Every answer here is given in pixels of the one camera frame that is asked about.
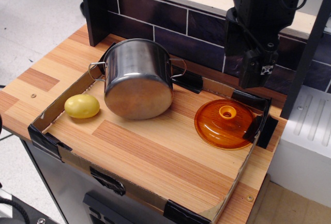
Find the stainless steel pot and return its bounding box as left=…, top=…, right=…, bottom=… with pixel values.
left=88, top=38, right=187, bottom=120

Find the black braided cable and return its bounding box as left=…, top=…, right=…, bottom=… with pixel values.
left=0, top=198, right=31, bottom=224

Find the black control panel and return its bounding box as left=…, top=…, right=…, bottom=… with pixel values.
left=83, top=193, right=165, bottom=223

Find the cardboard fence with black tape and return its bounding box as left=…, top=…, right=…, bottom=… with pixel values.
left=27, top=42, right=279, bottom=224

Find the yellow potato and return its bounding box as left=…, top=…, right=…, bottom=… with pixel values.
left=64, top=94, right=100, bottom=119

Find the dark tiled backsplash shelf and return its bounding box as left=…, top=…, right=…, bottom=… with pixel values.
left=80, top=0, right=331, bottom=120

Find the white ribbed sink unit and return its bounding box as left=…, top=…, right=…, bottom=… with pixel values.
left=268, top=86, right=330, bottom=206

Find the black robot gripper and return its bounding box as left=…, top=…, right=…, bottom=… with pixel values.
left=224, top=0, right=303, bottom=88

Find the orange glass lid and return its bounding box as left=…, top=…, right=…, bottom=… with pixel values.
left=194, top=99, right=258, bottom=150

